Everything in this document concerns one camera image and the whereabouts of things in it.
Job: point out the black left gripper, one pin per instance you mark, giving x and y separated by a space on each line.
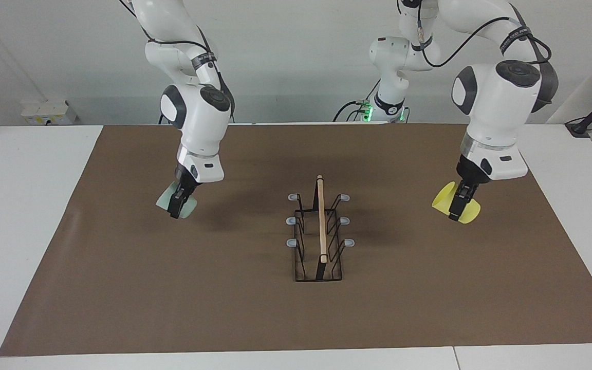
468 173

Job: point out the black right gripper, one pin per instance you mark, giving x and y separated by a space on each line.
185 184

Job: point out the pale green plastic cup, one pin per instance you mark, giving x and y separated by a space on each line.
163 201

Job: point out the yellow plastic cup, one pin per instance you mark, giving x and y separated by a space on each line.
442 200

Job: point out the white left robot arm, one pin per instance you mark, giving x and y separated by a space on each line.
496 118

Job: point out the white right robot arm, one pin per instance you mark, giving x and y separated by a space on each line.
198 133

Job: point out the brown table mat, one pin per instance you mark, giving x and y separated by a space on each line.
172 308

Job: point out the white power strip box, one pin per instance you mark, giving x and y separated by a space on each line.
49 113

